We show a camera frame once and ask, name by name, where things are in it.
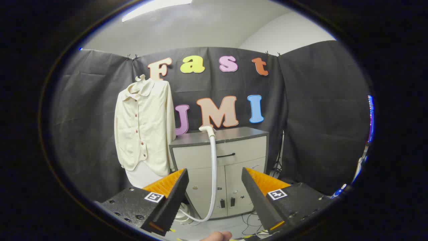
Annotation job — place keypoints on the black backdrop cloth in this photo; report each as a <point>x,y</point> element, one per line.
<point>83,117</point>

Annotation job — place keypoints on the ceiling light strip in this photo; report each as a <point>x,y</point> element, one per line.
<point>150,8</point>

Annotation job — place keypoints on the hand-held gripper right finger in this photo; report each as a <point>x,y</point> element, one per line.
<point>255,201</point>

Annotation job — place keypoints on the grey garment steamer base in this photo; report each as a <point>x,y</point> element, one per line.
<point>183,214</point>

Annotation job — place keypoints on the white garment steamer head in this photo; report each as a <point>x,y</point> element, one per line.
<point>214,167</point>

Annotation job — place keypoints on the cream button-up shirt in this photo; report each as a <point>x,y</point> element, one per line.
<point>150,127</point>

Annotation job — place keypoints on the white hanging cloth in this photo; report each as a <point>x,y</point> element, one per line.
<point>142,175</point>

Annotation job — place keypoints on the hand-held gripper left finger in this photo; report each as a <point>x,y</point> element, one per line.
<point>174,204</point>

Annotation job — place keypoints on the cream plastic hanger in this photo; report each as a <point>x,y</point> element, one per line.
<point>140,78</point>

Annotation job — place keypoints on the grey top white cabinet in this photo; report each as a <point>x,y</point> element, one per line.
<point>247,147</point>

